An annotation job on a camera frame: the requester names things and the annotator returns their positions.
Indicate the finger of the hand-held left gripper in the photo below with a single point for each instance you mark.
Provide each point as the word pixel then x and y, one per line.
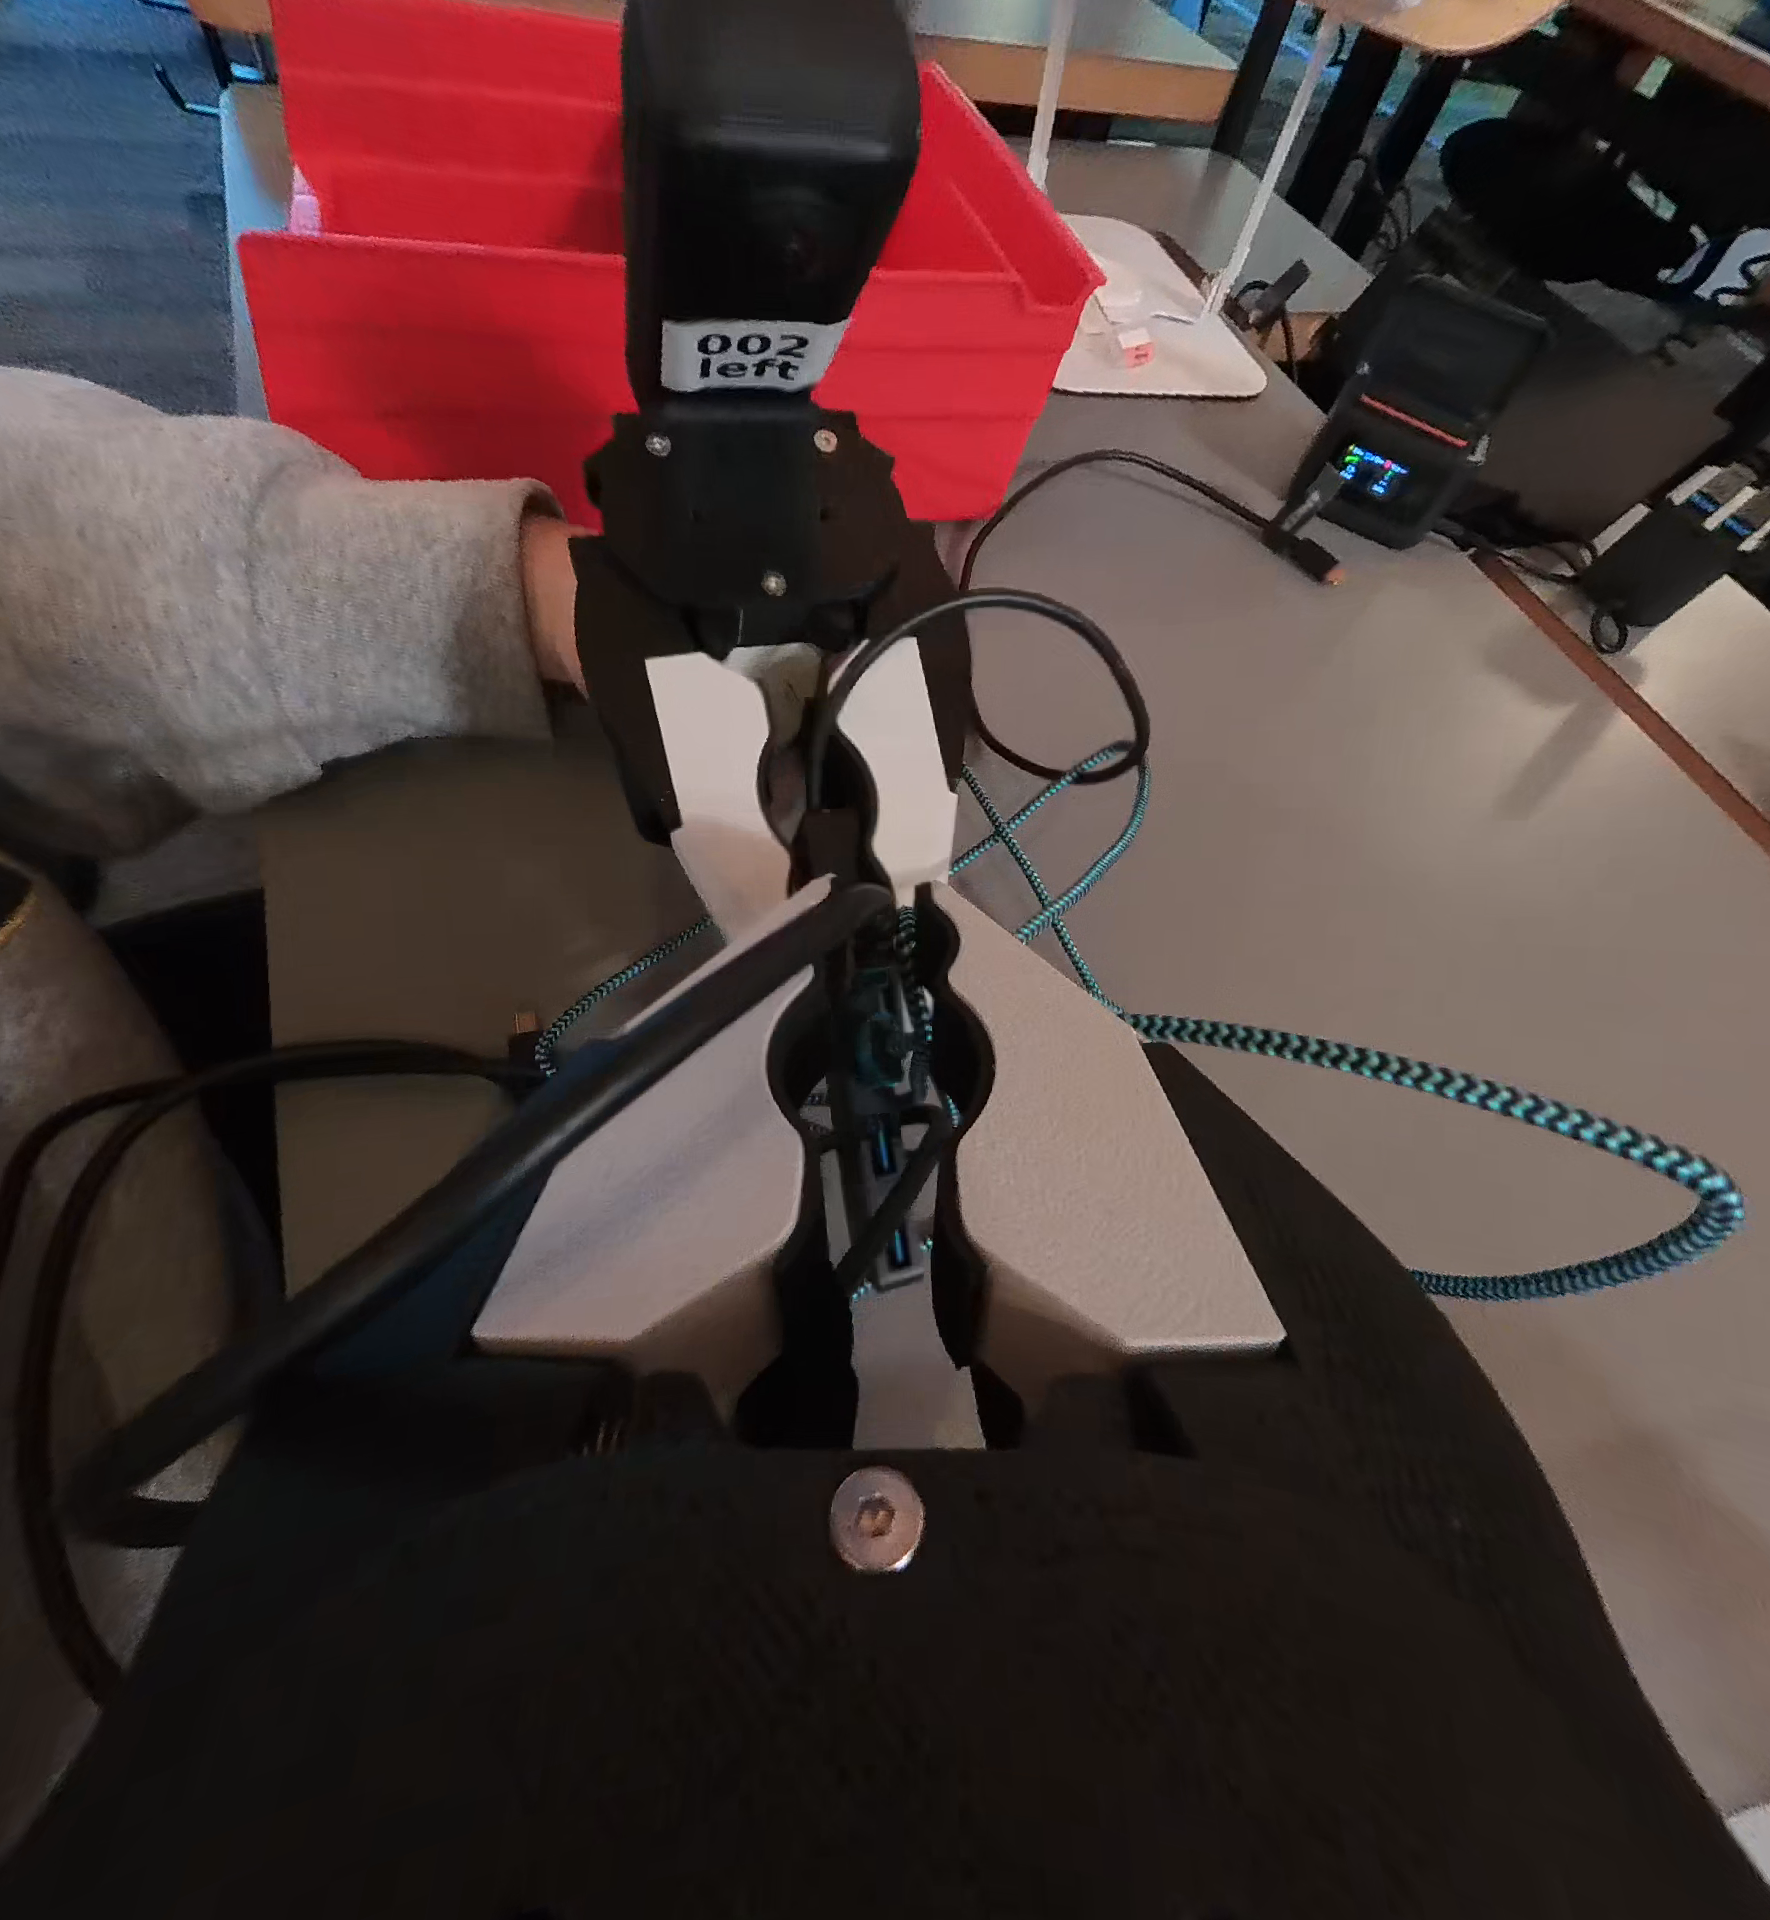
pixel 908 764
pixel 706 781

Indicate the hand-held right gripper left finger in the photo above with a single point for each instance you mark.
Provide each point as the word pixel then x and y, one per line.
pixel 675 1260

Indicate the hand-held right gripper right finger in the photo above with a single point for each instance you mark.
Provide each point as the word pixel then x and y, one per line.
pixel 1096 1201

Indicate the usb hub with blue ports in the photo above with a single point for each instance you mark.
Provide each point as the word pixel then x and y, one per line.
pixel 886 1201

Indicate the red plastic bin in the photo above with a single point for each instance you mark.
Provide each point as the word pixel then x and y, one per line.
pixel 451 345

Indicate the person's left forearm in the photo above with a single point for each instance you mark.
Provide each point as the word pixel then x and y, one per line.
pixel 225 599

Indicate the person's left hand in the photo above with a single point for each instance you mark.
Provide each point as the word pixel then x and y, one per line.
pixel 552 599

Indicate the small red white box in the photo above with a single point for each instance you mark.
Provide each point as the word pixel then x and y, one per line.
pixel 1131 349

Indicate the black label printer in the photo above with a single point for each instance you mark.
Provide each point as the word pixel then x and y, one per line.
pixel 1425 376

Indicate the black office chair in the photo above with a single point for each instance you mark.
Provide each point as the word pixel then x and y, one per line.
pixel 1560 196

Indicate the black charging hub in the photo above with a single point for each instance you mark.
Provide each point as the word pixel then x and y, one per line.
pixel 1681 554

